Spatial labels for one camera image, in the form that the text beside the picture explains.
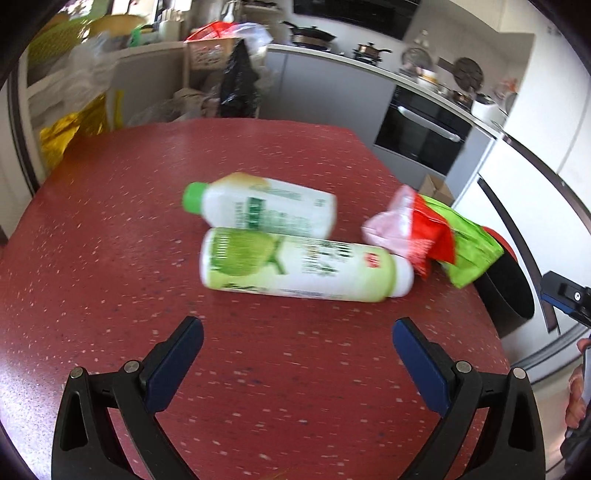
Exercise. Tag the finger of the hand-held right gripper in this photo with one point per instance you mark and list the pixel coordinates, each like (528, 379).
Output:
(554, 288)

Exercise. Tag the crumpled pale plastic bag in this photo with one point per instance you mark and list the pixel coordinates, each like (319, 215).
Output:
(184, 106)

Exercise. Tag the black range hood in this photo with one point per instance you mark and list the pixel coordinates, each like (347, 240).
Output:
(355, 16)

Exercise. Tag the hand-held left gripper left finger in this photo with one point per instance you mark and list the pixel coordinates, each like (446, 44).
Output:
(175, 360)

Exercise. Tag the light green drink bottle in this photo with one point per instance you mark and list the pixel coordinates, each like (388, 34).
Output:
(300, 263)

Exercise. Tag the red snack wrapper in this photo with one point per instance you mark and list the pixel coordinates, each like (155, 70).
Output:
(429, 235)

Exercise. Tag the green snack bag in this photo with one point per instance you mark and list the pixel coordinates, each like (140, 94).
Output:
(475, 249)

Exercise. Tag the cardboard box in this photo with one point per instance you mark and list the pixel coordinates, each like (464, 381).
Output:
(434, 189)

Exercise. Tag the yellow plastic bag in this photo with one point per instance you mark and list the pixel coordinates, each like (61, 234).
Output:
(119, 110)

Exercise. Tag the black built-in oven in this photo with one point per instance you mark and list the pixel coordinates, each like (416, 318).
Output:
(415, 131)

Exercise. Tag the gold foil bag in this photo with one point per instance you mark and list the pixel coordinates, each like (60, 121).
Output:
(74, 129)

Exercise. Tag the steel cooking pot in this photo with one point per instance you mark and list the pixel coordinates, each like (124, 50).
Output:
(369, 51)

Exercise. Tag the green plastic basket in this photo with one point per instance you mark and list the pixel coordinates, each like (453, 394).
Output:
(55, 46)

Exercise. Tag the stack of bowls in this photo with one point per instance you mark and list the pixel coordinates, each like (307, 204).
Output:
(428, 76)

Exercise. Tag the black waste bin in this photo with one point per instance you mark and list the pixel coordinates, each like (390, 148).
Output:
(508, 295)

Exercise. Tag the small steel pot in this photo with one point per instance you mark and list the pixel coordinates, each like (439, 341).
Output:
(461, 98)

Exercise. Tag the black wok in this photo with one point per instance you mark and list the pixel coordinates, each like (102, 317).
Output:
(309, 33)

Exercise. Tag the yellow basin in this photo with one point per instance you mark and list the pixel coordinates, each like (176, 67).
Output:
(117, 23)

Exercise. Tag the black round wall rack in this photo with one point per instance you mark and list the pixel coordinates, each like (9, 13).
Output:
(467, 73)

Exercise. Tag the white plastic bag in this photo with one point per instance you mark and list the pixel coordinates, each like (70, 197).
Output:
(251, 34)

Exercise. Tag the person's right hand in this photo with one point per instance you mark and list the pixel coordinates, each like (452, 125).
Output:
(579, 392)

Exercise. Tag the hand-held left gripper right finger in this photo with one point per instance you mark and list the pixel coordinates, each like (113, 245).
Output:
(422, 364)

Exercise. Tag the white bottle with green cap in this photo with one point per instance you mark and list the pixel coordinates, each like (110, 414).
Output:
(277, 207)

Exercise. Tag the small silver fan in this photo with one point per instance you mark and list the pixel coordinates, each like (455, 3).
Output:
(415, 56)

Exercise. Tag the grey kitchen cabinet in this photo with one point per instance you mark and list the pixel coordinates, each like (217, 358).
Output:
(323, 92)

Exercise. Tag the pink plastic wrapper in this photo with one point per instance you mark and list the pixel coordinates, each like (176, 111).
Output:
(392, 226)

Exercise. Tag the clear plastic bag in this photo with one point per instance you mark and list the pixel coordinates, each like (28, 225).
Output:
(92, 64)

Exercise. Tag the black plastic bag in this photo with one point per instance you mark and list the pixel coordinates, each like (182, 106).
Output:
(238, 78)

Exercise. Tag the white refrigerator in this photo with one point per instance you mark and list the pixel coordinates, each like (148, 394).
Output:
(531, 221)

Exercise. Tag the white rice cooker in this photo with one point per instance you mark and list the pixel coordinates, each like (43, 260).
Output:
(485, 108)

